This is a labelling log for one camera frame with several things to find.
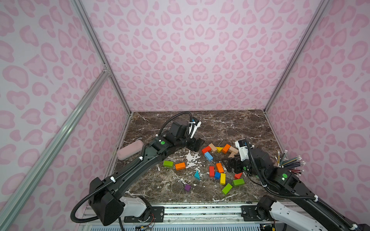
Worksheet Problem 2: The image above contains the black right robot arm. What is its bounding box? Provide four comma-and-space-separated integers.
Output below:
222, 140, 370, 231

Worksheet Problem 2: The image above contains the pink pencil case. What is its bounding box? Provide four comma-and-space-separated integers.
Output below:
117, 140, 144, 161

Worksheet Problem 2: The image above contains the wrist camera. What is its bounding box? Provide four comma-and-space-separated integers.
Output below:
188, 117, 201, 139
235, 139, 250, 162

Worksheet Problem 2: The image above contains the purple cube block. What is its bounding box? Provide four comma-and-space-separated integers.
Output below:
185, 184, 191, 192

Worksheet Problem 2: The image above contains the bundle of pencils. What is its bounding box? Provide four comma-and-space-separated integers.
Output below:
276, 150, 306, 176

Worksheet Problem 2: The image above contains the orange block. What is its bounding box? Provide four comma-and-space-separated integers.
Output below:
175, 162, 186, 171
222, 144, 231, 154
216, 163, 225, 173

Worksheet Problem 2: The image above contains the green block bottom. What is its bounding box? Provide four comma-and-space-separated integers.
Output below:
222, 183, 233, 195

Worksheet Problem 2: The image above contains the yellow block centre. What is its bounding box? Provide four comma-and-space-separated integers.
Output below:
220, 173, 226, 185

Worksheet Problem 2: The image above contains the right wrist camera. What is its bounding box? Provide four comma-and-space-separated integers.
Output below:
235, 139, 250, 162

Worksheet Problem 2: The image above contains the natural wood block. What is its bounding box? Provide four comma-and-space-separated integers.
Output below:
228, 146, 239, 154
208, 143, 218, 153
228, 152, 237, 158

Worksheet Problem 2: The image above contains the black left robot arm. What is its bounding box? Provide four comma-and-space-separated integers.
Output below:
70, 112, 204, 226

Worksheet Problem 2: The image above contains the blue cube block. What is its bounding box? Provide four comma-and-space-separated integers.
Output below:
214, 172, 221, 180

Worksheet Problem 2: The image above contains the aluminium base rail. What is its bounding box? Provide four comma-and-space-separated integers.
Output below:
77, 202, 333, 231

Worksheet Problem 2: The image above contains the light blue block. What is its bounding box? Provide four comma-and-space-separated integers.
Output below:
204, 152, 214, 162

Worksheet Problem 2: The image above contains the green block right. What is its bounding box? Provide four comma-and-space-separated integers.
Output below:
233, 178, 245, 186

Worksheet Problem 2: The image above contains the green block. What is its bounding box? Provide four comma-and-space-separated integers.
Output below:
233, 178, 245, 186
163, 160, 174, 168
222, 183, 233, 195

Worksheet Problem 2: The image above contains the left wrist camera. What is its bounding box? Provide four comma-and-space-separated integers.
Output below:
188, 117, 201, 139

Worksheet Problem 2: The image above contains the green block lower left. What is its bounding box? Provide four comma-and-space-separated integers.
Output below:
163, 160, 174, 168

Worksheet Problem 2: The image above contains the teal triangle block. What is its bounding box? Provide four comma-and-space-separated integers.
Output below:
194, 171, 200, 181

